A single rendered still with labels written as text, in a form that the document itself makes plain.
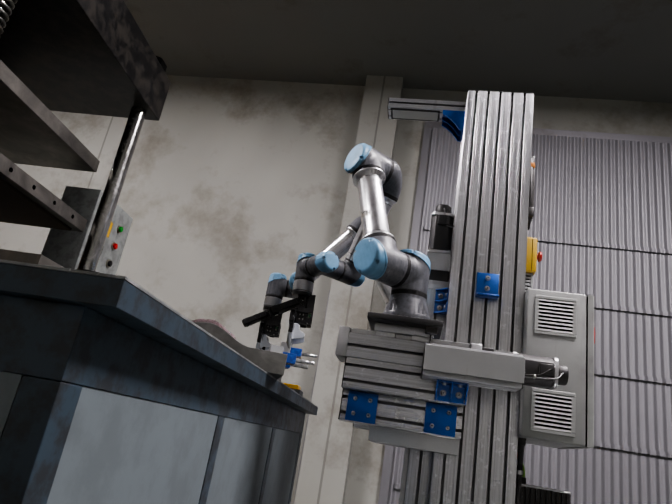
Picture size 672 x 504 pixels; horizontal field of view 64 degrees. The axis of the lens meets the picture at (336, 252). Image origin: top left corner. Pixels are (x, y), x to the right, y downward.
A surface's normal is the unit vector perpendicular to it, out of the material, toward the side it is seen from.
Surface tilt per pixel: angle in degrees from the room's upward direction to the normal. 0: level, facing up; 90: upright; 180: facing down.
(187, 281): 90
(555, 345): 90
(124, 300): 90
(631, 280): 90
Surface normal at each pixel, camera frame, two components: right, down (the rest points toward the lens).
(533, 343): -0.12, -0.35
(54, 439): 0.98, 0.12
